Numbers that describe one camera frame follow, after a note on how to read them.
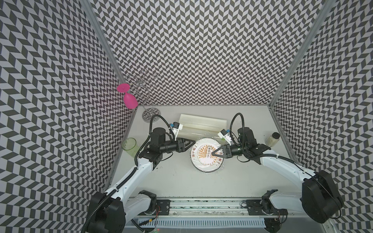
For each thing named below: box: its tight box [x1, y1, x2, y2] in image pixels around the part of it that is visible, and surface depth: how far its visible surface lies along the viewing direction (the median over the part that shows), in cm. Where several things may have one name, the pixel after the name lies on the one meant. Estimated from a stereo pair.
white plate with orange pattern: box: [189, 136, 224, 173], surface depth 74 cm
